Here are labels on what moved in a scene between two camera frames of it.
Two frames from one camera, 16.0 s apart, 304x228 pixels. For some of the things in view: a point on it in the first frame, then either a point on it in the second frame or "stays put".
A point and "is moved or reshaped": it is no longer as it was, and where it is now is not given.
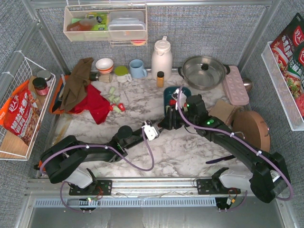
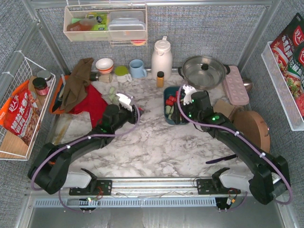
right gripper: x=174 y=113 to x=177 y=114
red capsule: x=173 y=102 is moved or reshaped
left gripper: x=156 y=128 to x=135 y=114
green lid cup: x=121 y=72 stays put
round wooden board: x=252 y=127 stays put
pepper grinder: x=105 y=78 stays put
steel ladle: x=248 y=83 stays put
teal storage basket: x=170 y=96 stays put
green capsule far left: x=111 y=90 stays put
